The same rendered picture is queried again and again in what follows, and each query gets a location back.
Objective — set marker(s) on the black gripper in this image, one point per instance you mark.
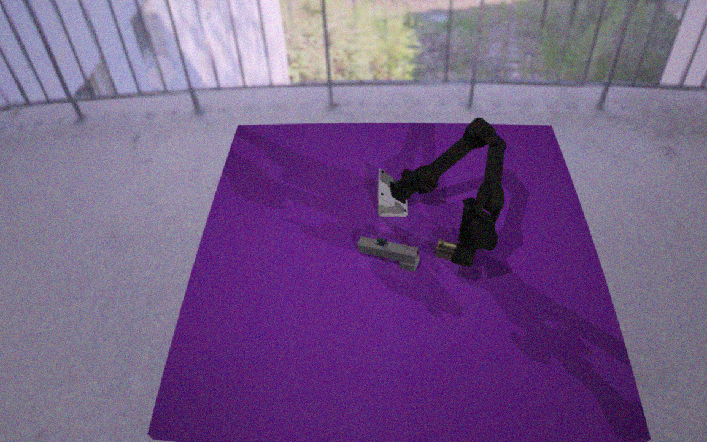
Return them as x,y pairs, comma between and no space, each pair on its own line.
464,252

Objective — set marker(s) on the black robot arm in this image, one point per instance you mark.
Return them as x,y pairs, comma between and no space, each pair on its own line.
490,195

